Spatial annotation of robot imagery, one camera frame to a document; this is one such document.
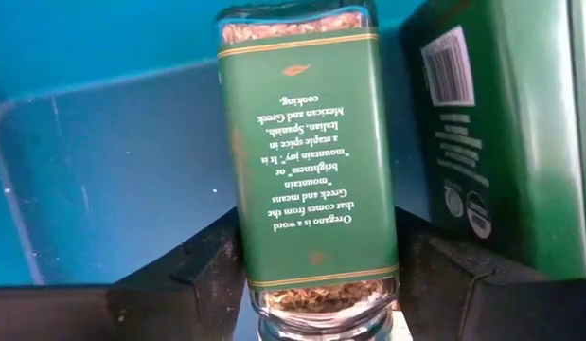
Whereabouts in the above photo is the teal plastic bin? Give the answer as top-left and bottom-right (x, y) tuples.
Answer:
(0, 0), (434, 291)

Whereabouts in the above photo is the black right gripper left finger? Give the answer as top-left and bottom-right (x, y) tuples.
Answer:
(107, 207), (249, 341)

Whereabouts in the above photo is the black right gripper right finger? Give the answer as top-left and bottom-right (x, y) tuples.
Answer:
(396, 207), (535, 341)

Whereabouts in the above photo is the dark green tin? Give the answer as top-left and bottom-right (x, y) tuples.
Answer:
(399, 0), (586, 280)

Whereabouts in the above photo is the green oregano glass jar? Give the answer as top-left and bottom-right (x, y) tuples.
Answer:
(215, 0), (402, 341)

